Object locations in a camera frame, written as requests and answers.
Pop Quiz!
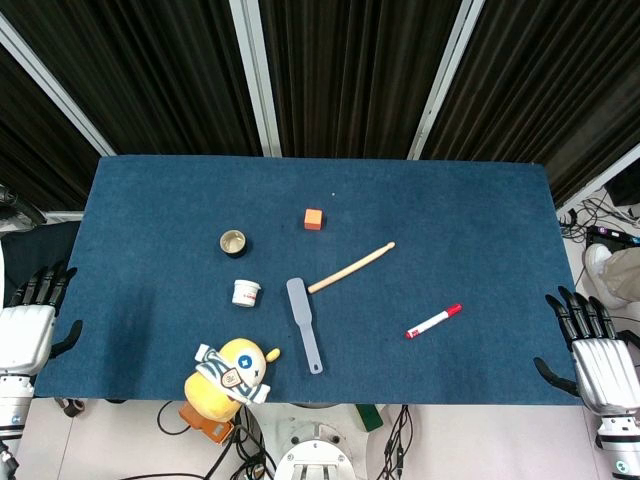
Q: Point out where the black cable bundle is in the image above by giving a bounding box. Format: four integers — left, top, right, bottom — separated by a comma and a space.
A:
557, 191, 640, 244

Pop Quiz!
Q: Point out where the white shoe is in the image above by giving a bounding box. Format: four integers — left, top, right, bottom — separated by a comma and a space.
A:
582, 243, 629, 310

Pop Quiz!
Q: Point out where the small white plastic cup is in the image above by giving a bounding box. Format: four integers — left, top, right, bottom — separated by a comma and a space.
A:
231, 278, 263, 308

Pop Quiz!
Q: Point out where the green object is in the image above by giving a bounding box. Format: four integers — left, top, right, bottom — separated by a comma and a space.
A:
355, 403, 384, 432

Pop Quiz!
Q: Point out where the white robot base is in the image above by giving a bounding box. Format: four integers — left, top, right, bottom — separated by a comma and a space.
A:
254, 402, 366, 480

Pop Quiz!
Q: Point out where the black device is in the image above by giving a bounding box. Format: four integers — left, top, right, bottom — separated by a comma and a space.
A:
602, 168, 640, 208

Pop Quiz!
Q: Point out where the translucent grey plastic spatula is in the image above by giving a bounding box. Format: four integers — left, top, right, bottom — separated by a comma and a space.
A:
285, 277, 324, 376

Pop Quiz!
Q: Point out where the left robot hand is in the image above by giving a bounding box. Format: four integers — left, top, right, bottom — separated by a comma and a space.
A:
0, 265, 84, 377

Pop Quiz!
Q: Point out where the wooden drumstick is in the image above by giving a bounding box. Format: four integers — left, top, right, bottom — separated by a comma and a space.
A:
306, 241, 397, 295

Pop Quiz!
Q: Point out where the yellow plush toy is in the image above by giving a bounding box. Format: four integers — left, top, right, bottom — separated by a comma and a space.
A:
183, 337, 282, 423

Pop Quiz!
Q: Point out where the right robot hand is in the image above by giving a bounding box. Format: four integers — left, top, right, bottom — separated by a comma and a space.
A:
532, 285, 640, 416

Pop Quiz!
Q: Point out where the beige trouser leg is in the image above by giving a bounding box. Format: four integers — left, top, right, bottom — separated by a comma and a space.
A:
601, 246, 640, 303

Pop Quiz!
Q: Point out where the black roll of tape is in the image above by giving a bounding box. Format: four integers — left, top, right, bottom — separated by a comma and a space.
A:
219, 228, 250, 259

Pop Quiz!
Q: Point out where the red and white marker pen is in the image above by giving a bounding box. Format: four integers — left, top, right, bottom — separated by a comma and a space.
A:
405, 303, 464, 341

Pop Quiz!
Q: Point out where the orange box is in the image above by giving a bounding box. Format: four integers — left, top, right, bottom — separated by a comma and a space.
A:
178, 399, 235, 446

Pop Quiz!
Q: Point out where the black curtain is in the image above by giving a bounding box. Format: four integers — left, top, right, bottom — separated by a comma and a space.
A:
0, 0, 640, 211

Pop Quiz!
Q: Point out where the blue felt table mat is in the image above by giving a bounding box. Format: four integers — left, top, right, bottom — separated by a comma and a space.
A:
32, 155, 585, 406

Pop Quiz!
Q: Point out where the black power strip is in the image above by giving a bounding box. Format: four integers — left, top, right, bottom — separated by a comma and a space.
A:
585, 224, 640, 251

